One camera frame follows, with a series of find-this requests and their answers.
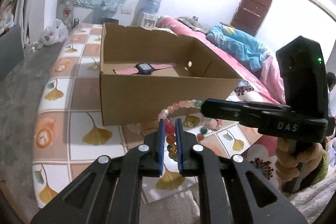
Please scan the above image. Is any colourful bead bracelet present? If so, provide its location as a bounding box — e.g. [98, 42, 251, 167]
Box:
[157, 99, 224, 162]

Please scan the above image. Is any pink floral bedspread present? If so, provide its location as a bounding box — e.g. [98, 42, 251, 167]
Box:
[157, 16, 280, 188]

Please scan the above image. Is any patterned tile table mat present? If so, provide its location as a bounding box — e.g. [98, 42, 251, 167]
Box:
[33, 23, 268, 208]

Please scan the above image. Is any brown cardboard box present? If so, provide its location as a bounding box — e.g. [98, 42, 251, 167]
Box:
[100, 23, 240, 126]

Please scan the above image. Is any white plastic bag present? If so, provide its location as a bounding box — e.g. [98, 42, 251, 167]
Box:
[39, 19, 69, 46]

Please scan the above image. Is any pink strap smartwatch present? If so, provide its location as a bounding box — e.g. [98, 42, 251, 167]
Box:
[113, 63, 176, 75]

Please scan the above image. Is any right hand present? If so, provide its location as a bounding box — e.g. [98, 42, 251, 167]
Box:
[275, 138, 327, 190]

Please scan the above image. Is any dark red wooden door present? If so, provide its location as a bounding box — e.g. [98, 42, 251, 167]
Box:
[230, 0, 273, 36]

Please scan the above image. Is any blue crumpled blanket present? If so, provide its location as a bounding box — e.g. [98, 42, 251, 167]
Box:
[206, 24, 270, 75]

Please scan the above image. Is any blue water jug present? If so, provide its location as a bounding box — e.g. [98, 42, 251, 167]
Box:
[140, 0, 162, 15]

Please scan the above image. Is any grey cloth on bed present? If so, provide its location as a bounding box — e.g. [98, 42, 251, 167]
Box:
[177, 16, 210, 33]

